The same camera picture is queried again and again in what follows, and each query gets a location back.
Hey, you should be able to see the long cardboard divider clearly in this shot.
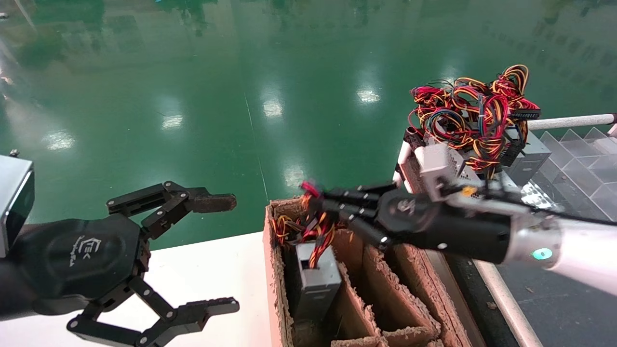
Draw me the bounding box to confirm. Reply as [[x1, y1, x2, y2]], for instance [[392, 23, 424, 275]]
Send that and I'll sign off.
[[361, 243, 442, 347]]

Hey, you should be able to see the short cardboard divider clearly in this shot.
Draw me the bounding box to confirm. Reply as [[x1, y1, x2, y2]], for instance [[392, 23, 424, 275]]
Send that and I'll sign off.
[[330, 231, 384, 347]]

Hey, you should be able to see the worn brown cardboard box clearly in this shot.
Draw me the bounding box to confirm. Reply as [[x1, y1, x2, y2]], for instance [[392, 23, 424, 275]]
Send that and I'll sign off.
[[263, 195, 474, 347]]

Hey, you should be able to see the clear plastic grid tray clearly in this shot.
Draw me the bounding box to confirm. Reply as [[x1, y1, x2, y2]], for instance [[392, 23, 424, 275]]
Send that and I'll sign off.
[[540, 126, 617, 217]]

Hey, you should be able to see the tangled red blue wire harness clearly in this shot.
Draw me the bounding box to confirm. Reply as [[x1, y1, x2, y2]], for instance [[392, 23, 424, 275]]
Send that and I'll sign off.
[[409, 77, 485, 150]]

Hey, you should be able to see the tangled red orange wire harness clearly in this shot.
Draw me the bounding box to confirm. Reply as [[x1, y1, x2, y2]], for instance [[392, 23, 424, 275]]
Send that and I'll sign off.
[[465, 64, 541, 174]]

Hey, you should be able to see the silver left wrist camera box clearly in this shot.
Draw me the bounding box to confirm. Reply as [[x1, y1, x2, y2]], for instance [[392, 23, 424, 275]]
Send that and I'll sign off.
[[0, 154, 35, 258]]

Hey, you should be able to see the short white rail pipe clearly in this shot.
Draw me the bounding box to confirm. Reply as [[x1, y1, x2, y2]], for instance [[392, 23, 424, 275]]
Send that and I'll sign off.
[[392, 141, 413, 187]]

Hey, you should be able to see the white horizontal rail pipe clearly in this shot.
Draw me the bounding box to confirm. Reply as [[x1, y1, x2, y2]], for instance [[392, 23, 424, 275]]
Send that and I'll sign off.
[[528, 113, 617, 132]]

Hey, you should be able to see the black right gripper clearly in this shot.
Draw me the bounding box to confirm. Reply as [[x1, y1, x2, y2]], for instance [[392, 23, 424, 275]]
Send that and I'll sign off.
[[308, 182, 512, 264]]

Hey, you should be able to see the silver mesh power supply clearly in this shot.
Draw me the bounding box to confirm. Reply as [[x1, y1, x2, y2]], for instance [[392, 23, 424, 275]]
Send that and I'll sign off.
[[453, 147, 519, 193]]

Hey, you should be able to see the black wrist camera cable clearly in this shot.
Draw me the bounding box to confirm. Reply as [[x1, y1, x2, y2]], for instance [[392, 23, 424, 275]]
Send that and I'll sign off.
[[448, 186, 617, 227]]

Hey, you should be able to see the grey power supply unit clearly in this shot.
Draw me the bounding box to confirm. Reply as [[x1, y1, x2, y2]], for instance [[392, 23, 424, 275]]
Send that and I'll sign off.
[[295, 241, 343, 324]]

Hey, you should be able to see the left gripper finger dusty pad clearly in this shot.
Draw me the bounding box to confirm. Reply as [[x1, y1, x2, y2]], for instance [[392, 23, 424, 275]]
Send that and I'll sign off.
[[106, 181, 238, 240]]

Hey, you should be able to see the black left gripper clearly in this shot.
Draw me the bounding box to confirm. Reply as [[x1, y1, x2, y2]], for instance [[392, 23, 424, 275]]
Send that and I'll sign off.
[[12, 214, 240, 347]]

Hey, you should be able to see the red yellow wire bundle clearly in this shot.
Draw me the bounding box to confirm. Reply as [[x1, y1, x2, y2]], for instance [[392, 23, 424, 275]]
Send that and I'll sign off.
[[270, 214, 309, 247]]

